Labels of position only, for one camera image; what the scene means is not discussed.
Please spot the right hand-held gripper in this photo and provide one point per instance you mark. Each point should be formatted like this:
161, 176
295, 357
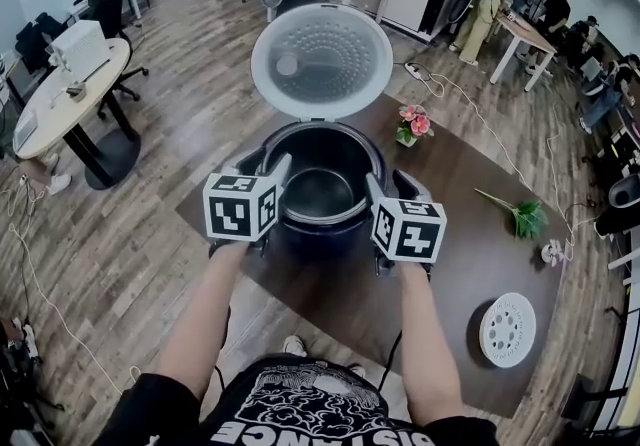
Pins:
410, 234

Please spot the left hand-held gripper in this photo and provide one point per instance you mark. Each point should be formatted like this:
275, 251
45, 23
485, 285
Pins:
230, 214

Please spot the metal pot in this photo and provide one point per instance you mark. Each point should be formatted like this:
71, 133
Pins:
320, 194

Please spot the dark blue rice cooker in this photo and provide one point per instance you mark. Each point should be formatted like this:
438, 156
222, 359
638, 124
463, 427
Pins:
320, 59

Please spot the white steamer tray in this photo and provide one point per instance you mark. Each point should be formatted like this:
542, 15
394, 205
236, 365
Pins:
507, 329

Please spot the person's right forearm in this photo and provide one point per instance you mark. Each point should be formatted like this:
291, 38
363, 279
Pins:
430, 349

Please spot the person's left forearm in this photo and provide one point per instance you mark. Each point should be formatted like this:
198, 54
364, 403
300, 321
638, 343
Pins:
200, 324

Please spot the pink flowers in white pot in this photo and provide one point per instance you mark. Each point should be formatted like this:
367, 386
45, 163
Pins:
415, 124

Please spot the small pink-white flower ornament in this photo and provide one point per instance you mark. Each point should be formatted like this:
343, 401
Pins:
555, 254

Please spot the white power strip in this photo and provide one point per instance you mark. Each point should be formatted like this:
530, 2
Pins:
415, 70

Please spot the green leaf sprig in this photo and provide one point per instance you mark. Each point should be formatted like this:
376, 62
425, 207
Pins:
530, 219

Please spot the person's left white shoe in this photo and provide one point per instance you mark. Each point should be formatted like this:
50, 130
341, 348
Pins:
295, 345

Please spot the person's white shoe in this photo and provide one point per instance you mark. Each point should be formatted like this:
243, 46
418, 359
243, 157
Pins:
357, 370
295, 345

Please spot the person's right white shoe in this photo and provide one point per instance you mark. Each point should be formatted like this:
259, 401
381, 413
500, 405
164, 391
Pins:
357, 370

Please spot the round white table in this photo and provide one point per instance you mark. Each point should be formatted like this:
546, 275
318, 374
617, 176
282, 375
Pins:
75, 104

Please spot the white box appliance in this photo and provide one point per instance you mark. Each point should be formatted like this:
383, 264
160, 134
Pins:
80, 49

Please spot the black office chair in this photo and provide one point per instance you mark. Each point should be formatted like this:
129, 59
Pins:
37, 34
107, 4

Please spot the grey hard-shell backpack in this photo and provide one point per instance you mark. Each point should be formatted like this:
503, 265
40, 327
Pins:
625, 194

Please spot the person's black printed shirt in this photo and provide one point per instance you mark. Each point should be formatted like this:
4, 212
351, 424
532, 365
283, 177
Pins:
310, 409

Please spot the yellow-top stand table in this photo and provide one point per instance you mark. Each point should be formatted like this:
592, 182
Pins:
577, 401

